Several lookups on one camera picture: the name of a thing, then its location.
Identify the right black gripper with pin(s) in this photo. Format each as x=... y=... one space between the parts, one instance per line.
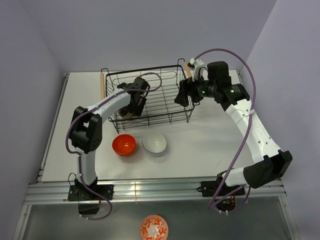
x=187 y=86

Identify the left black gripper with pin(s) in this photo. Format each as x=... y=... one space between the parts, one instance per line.
x=137 y=109

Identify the brown bowl beige inside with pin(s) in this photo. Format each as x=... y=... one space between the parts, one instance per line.
x=125 y=112

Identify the black white patterned bowl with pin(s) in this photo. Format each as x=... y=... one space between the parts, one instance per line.
x=129 y=119

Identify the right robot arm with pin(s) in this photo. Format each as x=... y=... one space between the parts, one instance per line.
x=214 y=81

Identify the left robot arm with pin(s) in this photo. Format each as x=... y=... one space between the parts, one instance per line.
x=85 y=133

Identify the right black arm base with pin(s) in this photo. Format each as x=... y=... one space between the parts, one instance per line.
x=208 y=188

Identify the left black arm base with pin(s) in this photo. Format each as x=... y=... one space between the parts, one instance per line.
x=88 y=202

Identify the orange white patterned bowl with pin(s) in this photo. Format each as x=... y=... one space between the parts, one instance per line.
x=154 y=227

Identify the black wire dish rack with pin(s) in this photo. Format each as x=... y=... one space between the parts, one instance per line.
x=160 y=107

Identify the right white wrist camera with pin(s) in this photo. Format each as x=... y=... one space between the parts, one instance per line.
x=198 y=67

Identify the aluminium mounting rail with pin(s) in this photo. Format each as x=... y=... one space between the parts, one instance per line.
x=142 y=190

